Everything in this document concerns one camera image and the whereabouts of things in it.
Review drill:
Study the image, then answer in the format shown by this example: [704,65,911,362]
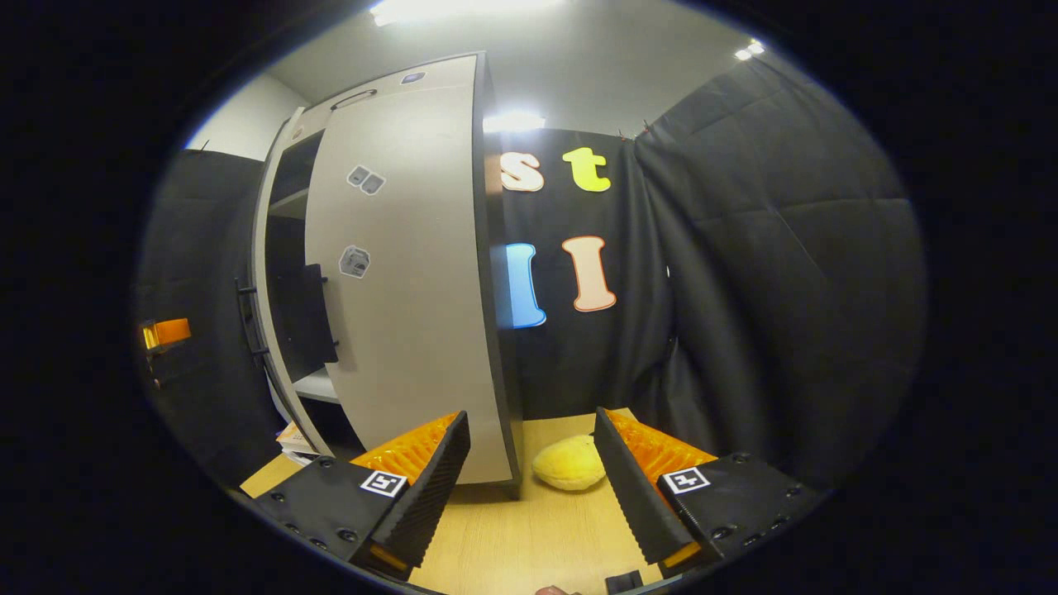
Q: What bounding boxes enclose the yellow plush toy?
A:
[531,435,608,493]

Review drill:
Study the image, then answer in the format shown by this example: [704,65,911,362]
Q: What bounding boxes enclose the black backdrop cloth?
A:
[135,58,928,488]

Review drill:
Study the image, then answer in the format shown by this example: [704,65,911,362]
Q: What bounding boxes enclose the large ceiling light panel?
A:
[369,0,563,27]

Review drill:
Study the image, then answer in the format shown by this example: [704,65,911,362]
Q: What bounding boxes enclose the grey and white cabinet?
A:
[263,51,526,497]

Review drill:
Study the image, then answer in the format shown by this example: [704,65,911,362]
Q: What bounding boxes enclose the white printed packet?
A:
[275,421,319,457]

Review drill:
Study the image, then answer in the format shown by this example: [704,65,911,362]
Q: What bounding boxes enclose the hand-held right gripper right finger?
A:
[593,407,827,579]

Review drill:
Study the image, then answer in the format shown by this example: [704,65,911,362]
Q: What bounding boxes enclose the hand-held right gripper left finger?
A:
[252,411,472,582]

